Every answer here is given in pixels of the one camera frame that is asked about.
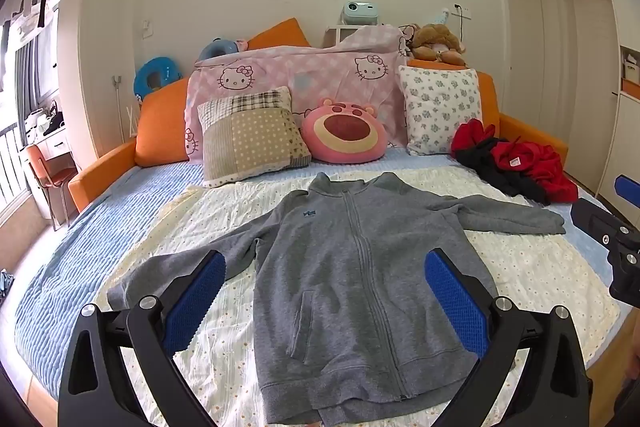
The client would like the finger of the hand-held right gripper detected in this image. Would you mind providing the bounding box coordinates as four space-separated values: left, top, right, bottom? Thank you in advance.
614 173 640 208
570 202 626 253

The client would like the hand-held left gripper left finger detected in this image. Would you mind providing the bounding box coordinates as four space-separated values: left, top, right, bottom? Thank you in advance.
58 250 228 427

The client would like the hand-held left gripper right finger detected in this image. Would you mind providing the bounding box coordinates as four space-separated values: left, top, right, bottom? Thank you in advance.
424 248 593 427

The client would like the grey zip jacket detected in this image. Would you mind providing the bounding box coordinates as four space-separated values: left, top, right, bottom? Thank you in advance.
106 171 567 425

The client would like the red and black clothes heap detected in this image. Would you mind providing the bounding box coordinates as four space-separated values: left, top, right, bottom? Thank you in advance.
450 118 579 206

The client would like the cream cabinet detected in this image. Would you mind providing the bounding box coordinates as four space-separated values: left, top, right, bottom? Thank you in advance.
595 0 640 218

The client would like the daisy print white blanket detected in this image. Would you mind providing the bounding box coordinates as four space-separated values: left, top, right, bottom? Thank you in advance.
97 164 623 427

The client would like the white door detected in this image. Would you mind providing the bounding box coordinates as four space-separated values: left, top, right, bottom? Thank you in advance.
497 0 553 142
560 0 616 198

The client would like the light blue bed cover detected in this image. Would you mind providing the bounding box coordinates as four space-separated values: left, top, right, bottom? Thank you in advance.
14 152 640 388

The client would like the beige patchwork pillow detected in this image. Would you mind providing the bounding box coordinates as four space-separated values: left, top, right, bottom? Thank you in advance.
196 87 312 188

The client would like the orange chair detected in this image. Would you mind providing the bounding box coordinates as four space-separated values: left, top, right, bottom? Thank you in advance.
24 143 78 228

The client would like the white floral pillow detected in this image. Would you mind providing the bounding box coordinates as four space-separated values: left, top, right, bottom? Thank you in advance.
397 65 483 156

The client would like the pink bear cushion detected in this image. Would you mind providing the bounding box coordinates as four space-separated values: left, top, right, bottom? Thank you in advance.
300 97 386 164

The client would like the white desk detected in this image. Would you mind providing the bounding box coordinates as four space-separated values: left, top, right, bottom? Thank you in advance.
20 127 71 162

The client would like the brown plush toy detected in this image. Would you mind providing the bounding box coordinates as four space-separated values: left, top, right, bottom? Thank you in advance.
410 23 467 68

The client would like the pink cat print blanket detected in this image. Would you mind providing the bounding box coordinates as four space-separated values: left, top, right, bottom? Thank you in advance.
184 24 416 168

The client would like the blue plush neck pillow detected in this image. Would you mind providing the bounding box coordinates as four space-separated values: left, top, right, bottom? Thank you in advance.
200 38 249 62

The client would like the white shelf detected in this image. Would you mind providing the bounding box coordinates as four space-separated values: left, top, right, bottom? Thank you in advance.
324 26 361 48

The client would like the teal projector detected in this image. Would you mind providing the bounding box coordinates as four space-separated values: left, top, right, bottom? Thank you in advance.
341 1 383 28

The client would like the orange sofa bed frame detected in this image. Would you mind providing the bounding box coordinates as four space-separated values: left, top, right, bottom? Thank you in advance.
67 72 571 214

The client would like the blue swim ring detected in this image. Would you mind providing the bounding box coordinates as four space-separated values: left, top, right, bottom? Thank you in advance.
133 56 183 104

